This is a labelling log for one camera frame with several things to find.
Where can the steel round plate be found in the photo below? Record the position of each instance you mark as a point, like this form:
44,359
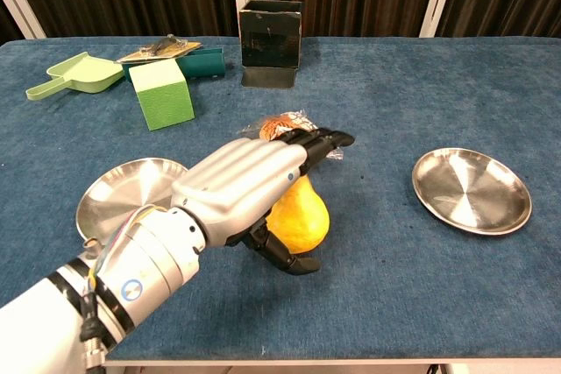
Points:
471,192
122,190

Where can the light green plastic dustpan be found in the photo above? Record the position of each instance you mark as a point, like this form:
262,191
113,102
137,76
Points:
85,74

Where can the blue table cloth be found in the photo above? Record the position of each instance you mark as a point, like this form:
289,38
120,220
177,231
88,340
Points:
394,295

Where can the green foam cube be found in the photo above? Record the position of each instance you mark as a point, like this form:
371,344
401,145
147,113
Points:
168,102

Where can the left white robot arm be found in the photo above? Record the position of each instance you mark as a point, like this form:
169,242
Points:
144,269

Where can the black open square box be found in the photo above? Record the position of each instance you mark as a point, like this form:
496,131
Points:
269,43

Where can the yellow toy pear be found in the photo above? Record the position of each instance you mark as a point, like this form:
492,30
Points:
302,220

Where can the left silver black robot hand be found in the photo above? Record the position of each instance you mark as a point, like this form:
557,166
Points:
245,181

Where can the pastry packet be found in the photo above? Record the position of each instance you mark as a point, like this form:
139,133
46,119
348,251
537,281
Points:
274,124

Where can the teal rectangular box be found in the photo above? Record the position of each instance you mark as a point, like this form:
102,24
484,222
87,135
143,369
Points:
203,65

